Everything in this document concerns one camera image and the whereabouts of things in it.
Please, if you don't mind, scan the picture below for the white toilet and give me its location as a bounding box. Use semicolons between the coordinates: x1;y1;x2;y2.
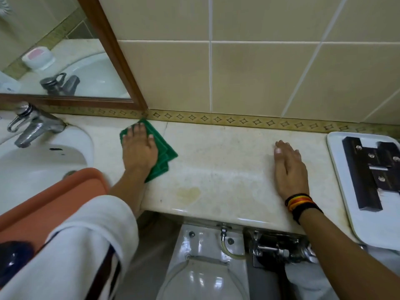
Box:
156;222;251;300

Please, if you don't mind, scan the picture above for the chrome sink faucet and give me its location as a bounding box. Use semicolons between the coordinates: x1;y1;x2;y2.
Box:
7;102;67;149

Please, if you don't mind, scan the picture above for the person's left hand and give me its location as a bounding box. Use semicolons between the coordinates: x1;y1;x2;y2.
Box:
122;122;159;173

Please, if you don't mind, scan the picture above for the pale flexible hose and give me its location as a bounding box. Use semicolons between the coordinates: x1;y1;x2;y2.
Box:
220;227;248;260

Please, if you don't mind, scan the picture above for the person's right hand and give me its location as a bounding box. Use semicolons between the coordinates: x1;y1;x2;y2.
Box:
274;140;310;201

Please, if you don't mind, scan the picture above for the dark blue glossy object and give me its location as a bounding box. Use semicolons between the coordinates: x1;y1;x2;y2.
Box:
0;240;35;288

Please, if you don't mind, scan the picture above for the person's right forearm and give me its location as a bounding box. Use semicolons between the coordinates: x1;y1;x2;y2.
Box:
298;209;400;300

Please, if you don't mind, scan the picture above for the chrome wall fixture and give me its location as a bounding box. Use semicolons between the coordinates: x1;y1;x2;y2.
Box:
249;229;319;268

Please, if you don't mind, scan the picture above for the striped multicoloured wristband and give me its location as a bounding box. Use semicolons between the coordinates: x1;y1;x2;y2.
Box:
285;193;314;212

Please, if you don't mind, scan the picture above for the black box with gold emblem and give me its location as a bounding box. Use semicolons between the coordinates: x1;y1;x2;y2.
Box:
369;166;400;195
376;142;400;168

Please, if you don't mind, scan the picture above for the white ceramic sink basin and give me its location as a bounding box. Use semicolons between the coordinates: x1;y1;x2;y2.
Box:
0;110;95;216

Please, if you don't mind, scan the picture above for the white rectangular tray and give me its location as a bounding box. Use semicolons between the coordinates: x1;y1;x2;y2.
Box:
326;131;400;252

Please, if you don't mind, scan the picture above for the person's left forearm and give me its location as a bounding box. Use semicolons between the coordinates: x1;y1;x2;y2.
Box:
108;167;150;219

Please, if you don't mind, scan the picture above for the orange plastic tray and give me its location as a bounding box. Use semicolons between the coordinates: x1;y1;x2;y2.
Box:
0;167;110;252

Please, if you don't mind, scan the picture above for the wooden framed mirror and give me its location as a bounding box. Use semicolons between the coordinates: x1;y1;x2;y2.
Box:
0;0;149;111

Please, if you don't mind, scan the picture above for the green cleaning cloth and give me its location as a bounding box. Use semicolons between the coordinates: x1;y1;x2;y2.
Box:
120;119;179;183

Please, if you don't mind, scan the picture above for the white striped garment sleeve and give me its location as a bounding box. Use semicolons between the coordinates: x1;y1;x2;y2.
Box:
0;195;140;300

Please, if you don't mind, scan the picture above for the black wristband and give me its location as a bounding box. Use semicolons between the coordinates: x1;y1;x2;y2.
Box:
292;202;324;225

